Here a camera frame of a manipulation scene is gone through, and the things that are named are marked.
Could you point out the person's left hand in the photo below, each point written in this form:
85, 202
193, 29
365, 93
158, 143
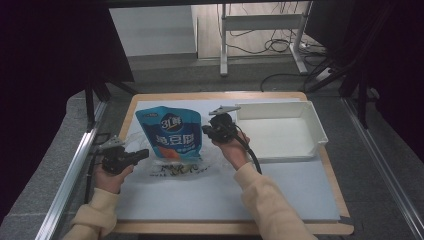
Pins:
110, 183

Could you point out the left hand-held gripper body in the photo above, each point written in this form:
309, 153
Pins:
115, 161

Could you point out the black metal stand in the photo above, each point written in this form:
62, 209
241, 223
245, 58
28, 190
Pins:
90, 103

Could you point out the dark curtain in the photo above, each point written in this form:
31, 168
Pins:
46, 60
393, 66

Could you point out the blue food pouch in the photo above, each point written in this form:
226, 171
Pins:
170, 133

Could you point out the clear smiley print plastic bag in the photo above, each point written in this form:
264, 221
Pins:
176, 168

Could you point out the white table mat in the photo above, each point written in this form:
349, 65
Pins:
200, 200

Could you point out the person's right hand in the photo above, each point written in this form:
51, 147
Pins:
236, 153

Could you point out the white metal desk frame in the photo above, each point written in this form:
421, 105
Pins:
263, 22

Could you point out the white plastic bin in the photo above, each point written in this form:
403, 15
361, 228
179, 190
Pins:
280, 136

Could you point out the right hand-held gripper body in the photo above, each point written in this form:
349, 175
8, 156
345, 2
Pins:
225, 128

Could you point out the aluminium rail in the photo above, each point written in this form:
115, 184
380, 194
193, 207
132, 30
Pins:
383, 170
70, 180

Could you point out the white power strip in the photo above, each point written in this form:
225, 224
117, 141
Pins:
323, 75

